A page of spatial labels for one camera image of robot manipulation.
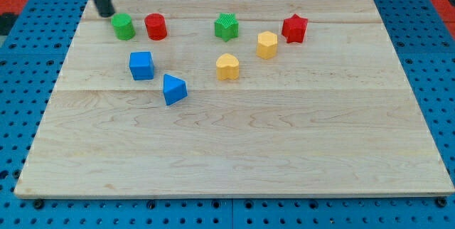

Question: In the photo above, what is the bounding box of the yellow heart block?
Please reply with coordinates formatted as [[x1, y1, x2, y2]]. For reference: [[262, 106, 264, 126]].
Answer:
[[215, 53, 240, 80]]

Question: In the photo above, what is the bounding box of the light wooden board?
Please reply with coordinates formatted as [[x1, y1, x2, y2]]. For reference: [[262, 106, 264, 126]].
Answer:
[[14, 0, 454, 199]]

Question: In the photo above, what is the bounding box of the red cylinder block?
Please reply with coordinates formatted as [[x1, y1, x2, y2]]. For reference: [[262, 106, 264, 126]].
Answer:
[[144, 13, 168, 41]]

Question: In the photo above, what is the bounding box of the yellow hexagon block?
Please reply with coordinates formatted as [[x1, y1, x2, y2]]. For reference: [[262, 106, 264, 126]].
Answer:
[[256, 31, 278, 59]]

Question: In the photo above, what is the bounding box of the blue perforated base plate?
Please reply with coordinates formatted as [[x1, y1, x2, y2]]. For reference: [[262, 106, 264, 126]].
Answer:
[[1, 0, 454, 228]]

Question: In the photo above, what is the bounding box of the green cylinder block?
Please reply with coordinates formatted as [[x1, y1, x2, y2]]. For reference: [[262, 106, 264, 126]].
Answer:
[[111, 13, 136, 41]]

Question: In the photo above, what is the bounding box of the blue cube block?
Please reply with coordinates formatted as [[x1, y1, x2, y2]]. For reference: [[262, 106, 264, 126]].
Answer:
[[129, 51, 154, 80]]

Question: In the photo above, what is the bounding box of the blue triangle block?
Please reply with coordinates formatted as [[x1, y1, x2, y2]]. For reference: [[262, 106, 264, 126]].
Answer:
[[163, 74, 188, 105]]

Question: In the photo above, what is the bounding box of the red star block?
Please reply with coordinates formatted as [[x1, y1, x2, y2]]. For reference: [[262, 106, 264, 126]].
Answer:
[[282, 14, 309, 43]]

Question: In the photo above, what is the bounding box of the green star block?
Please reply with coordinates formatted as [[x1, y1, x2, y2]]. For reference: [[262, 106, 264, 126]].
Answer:
[[214, 13, 239, 42]]

